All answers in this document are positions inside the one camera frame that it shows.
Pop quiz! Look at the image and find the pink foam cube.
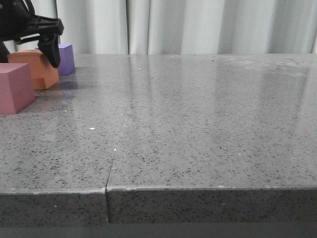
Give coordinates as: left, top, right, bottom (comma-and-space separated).
0, 63, 35, 114

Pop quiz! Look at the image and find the grey curtain backdrop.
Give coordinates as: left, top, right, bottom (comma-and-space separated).
7, 0, 317, 55

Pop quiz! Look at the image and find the purple foam cube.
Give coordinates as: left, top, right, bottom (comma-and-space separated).
35, 43, 76, 76

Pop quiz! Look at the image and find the orange foam cube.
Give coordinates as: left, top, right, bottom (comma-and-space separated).
7, 50, 59, 90

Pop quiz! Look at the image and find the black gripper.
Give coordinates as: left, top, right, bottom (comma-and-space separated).
0, 0, 64, 68

